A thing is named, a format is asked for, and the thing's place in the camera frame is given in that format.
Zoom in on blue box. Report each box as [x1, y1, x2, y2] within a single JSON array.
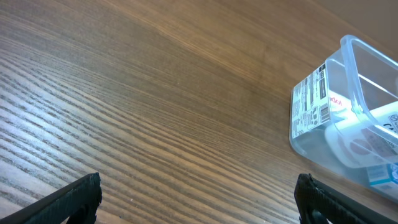
[[366, 164, 397, 191]]

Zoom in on white green medicine box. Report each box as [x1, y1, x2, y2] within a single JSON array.
[[329, 92, 354, 121]]

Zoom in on white calamol lotion bottle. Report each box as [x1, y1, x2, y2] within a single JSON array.
[[324, 101, 398, 169]]

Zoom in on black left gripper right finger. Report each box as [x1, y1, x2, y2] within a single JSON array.
[[294, 174, 397, 224]]

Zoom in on clear plastic container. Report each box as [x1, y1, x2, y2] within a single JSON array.
[[289, 35, 397, 201]]

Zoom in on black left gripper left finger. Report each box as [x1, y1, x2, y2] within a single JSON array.
[[1, 172, 102, 224]]

